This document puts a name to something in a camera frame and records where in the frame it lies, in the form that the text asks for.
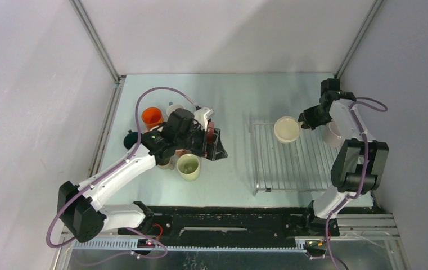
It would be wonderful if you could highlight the wire dish rack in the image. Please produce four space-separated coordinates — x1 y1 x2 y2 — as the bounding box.
250 121 339 193

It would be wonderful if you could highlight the white lilac mug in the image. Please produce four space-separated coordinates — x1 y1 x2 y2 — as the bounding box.
322 121 344 149

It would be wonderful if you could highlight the cream cup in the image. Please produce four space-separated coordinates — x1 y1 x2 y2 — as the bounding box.
273 116 303 144

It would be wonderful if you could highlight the pink patterned mug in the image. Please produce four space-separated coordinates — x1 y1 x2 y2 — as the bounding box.
206 120 215 143

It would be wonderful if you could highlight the pale green cup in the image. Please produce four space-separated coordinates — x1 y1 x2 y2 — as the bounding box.
176 154 201 181

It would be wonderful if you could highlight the beige mug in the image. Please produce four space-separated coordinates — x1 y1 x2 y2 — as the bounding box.
157 157 174 170

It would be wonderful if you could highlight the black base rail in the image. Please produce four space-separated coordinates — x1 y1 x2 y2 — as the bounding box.
137 206 340 248

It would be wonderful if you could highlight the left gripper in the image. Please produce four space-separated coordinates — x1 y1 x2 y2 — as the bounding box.
175 122 227 160

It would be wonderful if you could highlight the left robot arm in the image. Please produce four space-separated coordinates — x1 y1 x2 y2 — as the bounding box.
57 107 228 243

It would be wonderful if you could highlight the light blue mug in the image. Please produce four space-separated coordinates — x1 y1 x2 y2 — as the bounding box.
166 102 184 117

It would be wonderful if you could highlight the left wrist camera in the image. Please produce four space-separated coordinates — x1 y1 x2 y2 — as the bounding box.
193 107 215 131

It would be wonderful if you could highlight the grey cable duct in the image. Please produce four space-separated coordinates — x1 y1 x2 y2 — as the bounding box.
73 238 306 253

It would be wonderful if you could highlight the orange mug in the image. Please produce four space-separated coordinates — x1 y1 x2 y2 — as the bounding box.
141 107 164 129

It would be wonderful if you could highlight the dark green mug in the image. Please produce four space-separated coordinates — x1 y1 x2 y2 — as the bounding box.
123 130 139 150

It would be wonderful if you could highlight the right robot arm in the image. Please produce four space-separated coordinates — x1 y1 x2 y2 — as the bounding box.
299 78 389 235

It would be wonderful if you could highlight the small pink cup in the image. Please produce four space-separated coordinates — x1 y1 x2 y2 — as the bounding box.
175 149 191 157

